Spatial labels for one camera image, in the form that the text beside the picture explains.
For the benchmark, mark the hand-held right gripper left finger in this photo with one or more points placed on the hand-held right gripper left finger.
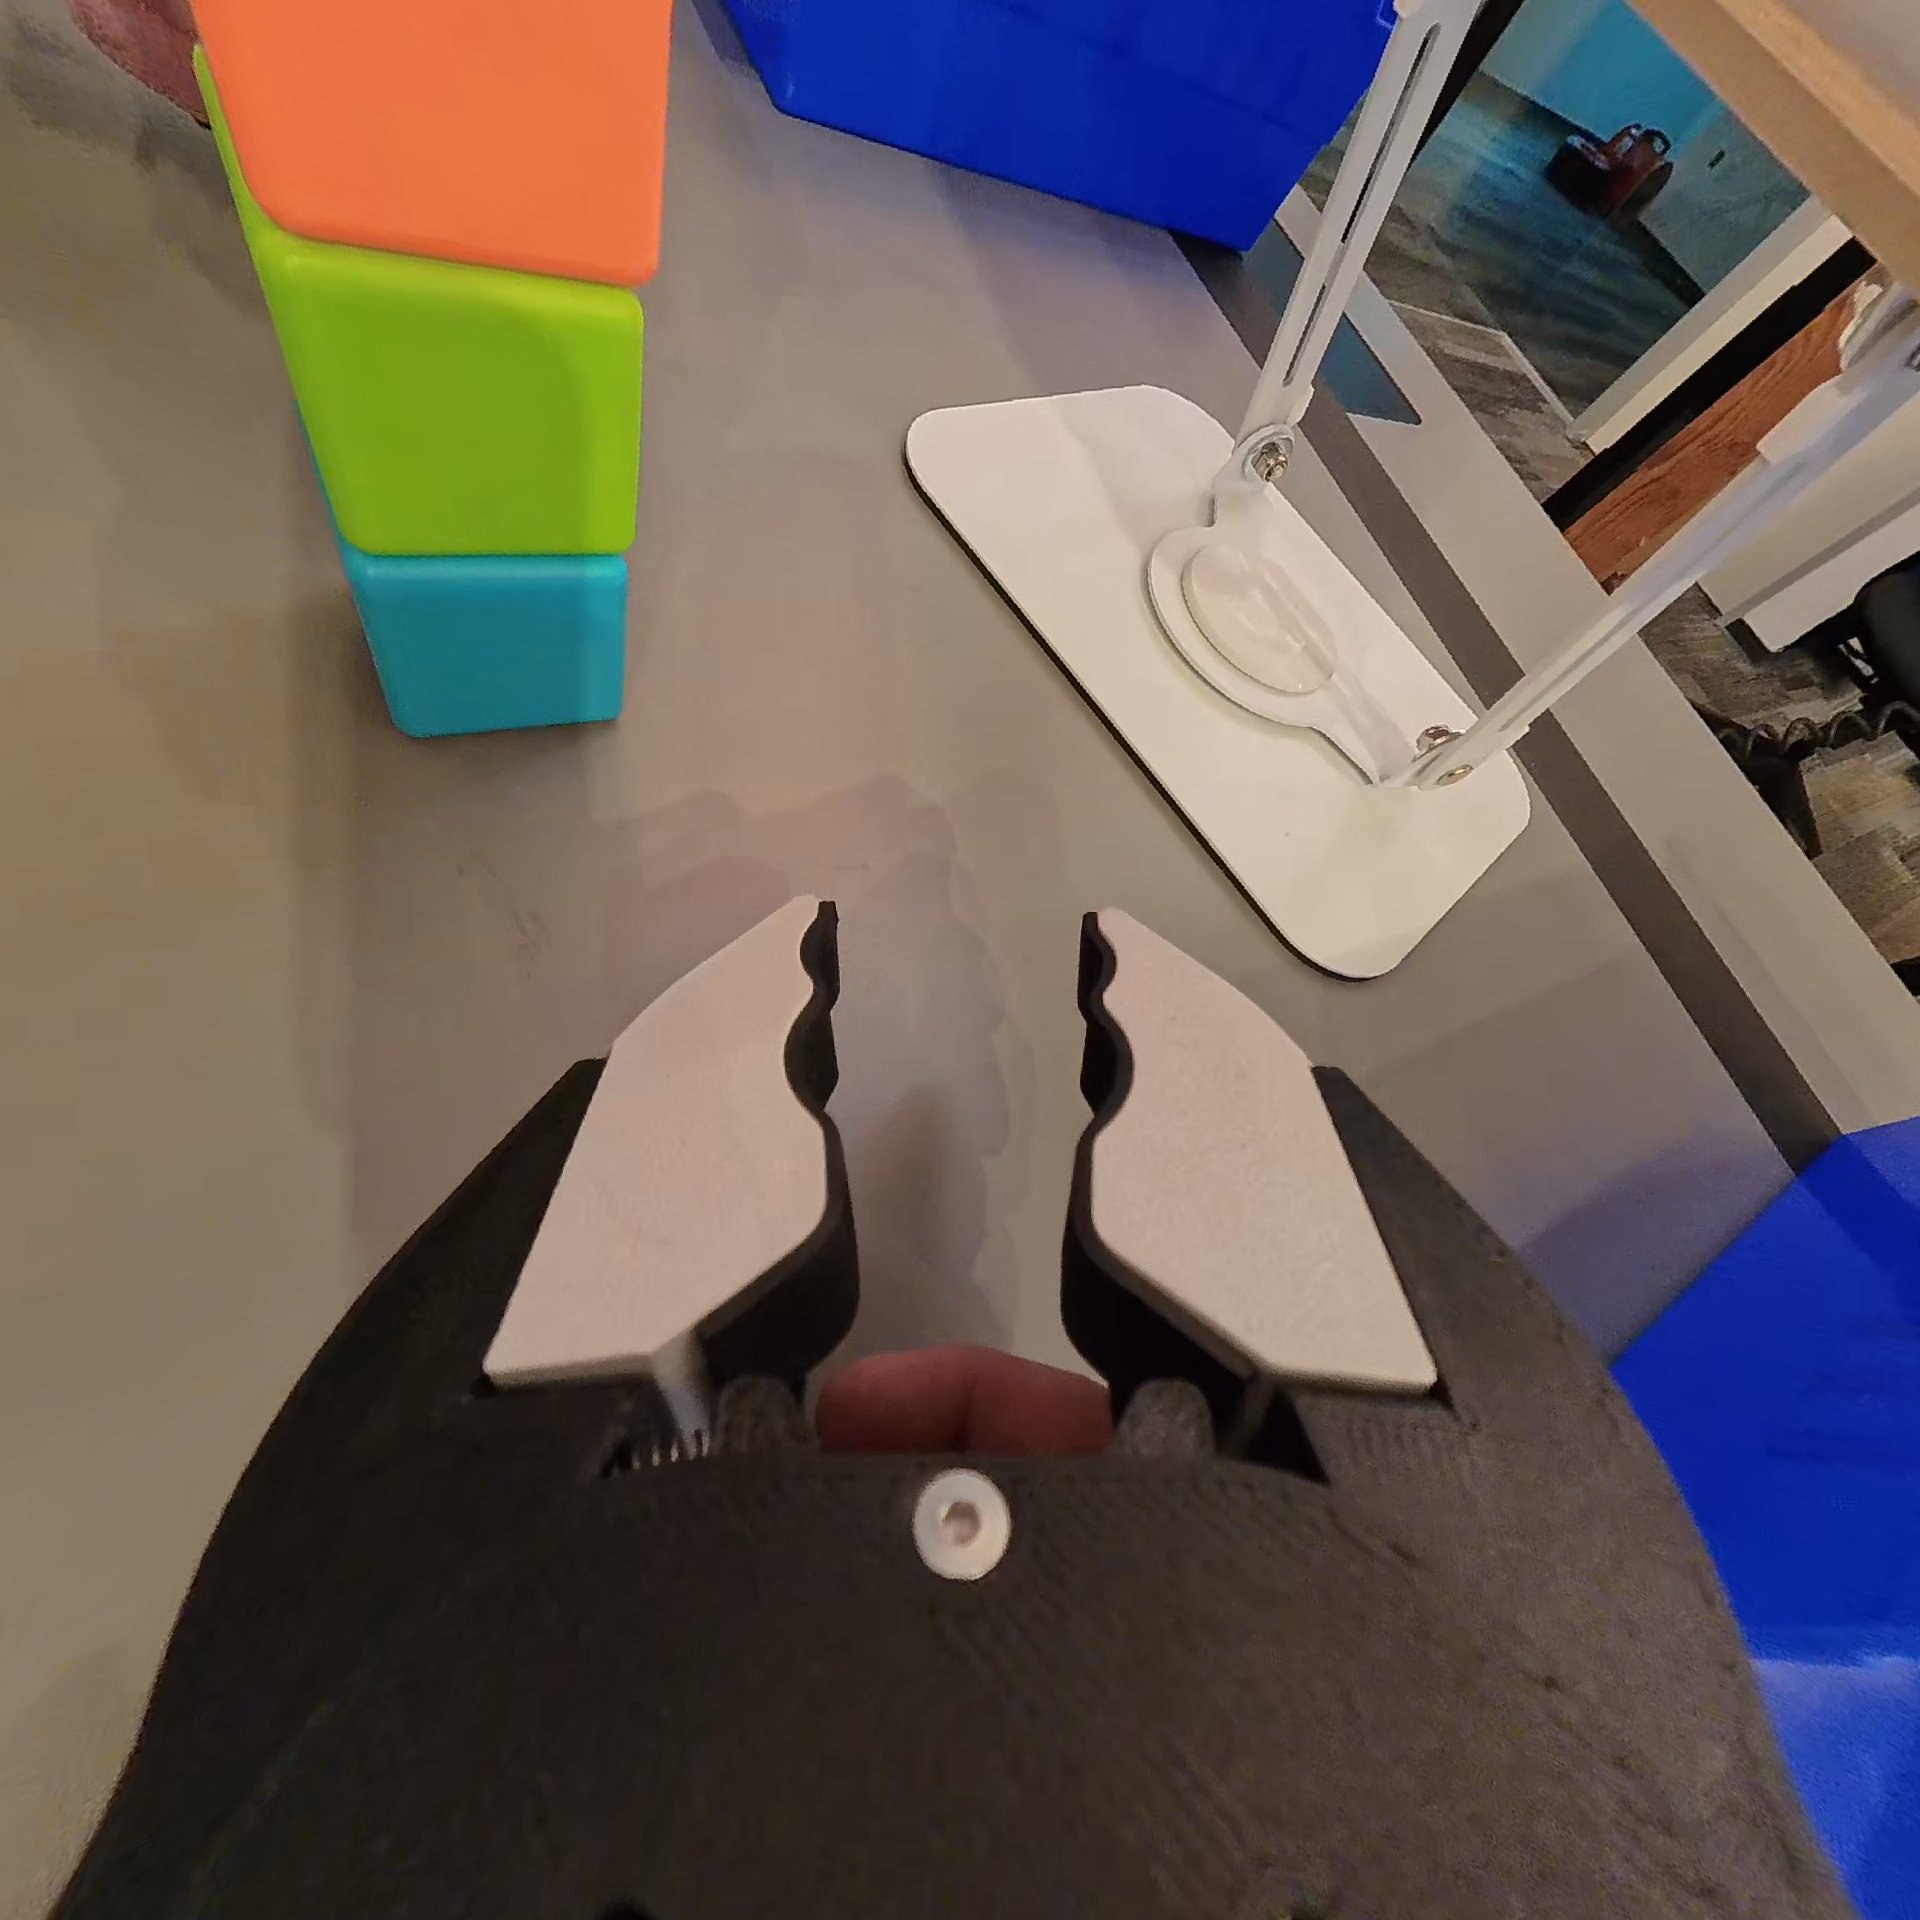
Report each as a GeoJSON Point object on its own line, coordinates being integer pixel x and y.
{"type": "Point", "coordinates": [675, 1170]}

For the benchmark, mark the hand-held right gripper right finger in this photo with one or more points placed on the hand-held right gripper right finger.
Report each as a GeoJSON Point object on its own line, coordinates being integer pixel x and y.
{"type": "Point", "coordinates": [1245, 1185]}

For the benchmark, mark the cyan cube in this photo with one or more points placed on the cyan cube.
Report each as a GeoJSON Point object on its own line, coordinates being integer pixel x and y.
{"type": "Point", "coordinates": [494, 644]}

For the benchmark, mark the blue plastic bin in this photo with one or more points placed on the blue plastic bin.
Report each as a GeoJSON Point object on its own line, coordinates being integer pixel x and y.
{"type": "Point", "coordinates": [1050, 104]}
{"type": "Point", "coordinates": [1800, 1424]}

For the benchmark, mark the green cube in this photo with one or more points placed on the green cube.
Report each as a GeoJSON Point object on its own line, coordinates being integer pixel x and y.
{"type": "Point", "coordinates": [451, 404]}

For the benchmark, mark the orange cube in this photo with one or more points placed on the orange cube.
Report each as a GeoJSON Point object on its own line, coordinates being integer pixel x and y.
{"type": "Point", "coordinates": [451, 120]}

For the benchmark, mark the person's right hand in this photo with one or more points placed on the person's right hand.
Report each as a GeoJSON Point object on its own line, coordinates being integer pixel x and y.
{"type": "Point", "coordinates": [961, 1403]}

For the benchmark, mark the white document stand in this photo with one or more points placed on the white document stand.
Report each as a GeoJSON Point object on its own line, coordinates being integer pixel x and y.
{"type": "Point", "coordinates": [1081, 570]}

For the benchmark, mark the brown wooden panel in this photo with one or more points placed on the brown wooden panel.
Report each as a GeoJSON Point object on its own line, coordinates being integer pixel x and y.
{"type": "Point", "coordinates": [1695, 464]}

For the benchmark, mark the dark red bag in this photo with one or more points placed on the dark red bag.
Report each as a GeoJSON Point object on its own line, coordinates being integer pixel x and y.
{"type": "Point", "coordinates": [1612, 173]}

